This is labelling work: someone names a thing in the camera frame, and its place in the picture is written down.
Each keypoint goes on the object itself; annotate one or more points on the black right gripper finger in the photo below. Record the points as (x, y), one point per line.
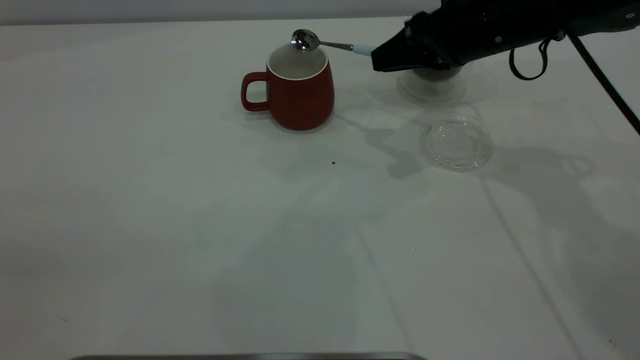
(415, 61)
(422, 35)

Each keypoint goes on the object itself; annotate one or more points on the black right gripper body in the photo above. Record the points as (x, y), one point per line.
(500, 22)

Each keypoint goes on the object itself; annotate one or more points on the red ceramic mug white inside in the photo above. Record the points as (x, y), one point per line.
(300, 102)

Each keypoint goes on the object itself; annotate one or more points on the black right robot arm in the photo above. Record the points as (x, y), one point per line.
(605, 17)

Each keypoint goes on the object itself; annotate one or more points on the clear double-walled glass cup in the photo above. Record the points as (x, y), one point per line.
(432, 92)

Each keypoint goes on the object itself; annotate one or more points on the clear round glass saucer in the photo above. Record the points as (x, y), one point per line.
(457, 147)

